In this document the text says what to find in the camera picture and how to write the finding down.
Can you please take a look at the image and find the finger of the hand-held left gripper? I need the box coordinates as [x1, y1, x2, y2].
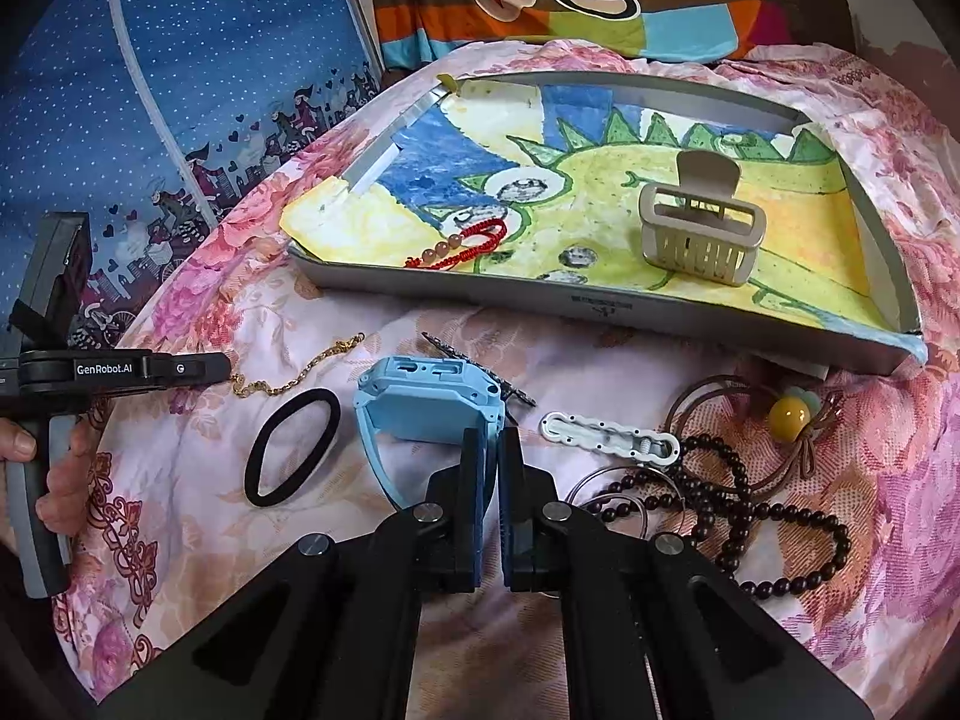
[150, 352, 232, 392]

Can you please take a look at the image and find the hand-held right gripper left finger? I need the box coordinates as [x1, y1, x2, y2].
[94, 427, 500, 720]

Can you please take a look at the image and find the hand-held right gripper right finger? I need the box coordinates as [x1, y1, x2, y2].
[499, 427, 875, 720]

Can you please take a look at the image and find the black hair tie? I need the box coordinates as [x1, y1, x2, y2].
[244, 388, 344, 509]

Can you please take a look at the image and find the light blue smartwatch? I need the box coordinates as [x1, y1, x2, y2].
[352, 355, 505, 515]

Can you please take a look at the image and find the grey shallow tray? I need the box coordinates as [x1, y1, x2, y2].
[281, 67, 927, 377]

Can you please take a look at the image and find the dark brown bead necklace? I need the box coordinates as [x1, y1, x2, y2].
[581, 431, 852, 601]

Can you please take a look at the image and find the person's left hand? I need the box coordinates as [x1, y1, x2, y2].
[0, 416, 100, 541]

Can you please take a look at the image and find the white plastic hair clip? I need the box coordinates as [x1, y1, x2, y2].
[540, 411, 682, 466]

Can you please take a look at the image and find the black patterned hair clip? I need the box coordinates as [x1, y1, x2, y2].
[421, 331, 535, 421]

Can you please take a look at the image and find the blue dotted fabric wardrobe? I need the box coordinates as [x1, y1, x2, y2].
[0, 0, 385, 361]

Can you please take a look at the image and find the beige hair claw clip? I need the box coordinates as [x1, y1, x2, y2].
[637, 150, 767, 287]

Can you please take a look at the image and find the dark brown headboard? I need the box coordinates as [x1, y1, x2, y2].
[772, 0, 857, 53]

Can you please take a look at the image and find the gold chain bracelet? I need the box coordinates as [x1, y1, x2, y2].
[231, 331, 367, 398]

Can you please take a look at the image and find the red bead bracelet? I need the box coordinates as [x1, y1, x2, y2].
[403, 217, 509, 271]

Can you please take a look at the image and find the brown hair tie yellow ball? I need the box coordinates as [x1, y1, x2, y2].
[664, 382, 845, 500]

